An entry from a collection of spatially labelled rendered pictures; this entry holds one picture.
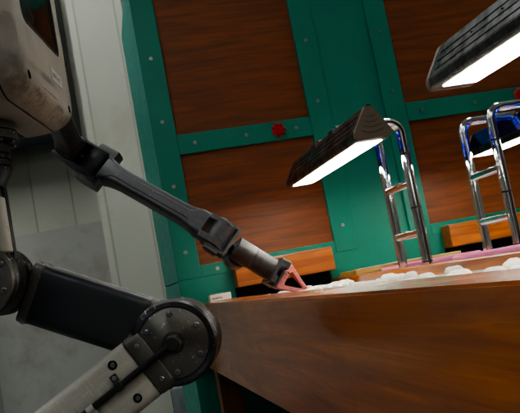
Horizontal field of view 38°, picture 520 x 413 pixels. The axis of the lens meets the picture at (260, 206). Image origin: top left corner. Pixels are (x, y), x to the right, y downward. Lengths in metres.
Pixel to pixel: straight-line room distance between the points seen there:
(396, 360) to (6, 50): 0.69
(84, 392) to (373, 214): 1.43
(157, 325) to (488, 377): 0.65
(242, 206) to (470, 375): 1.74
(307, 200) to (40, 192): 2.44
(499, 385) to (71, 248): 3.96
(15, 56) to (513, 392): 0.82
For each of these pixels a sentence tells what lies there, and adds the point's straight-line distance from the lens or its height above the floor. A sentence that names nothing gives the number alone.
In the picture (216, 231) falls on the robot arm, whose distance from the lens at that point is 1.80.
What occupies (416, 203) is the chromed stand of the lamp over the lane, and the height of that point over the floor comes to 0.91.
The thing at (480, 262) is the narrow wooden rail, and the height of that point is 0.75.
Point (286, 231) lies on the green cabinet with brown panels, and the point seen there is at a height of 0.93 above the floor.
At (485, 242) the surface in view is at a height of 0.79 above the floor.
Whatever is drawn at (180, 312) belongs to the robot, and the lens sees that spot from 1.13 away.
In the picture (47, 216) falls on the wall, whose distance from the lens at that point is 4.49.
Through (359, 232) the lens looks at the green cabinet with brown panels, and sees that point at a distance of 2.38.
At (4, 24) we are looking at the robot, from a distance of 1.15.
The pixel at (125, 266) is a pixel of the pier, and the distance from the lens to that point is 4.10.
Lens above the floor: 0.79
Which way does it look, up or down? 6 degrees up
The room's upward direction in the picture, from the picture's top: 11 degrees counter-clockwise
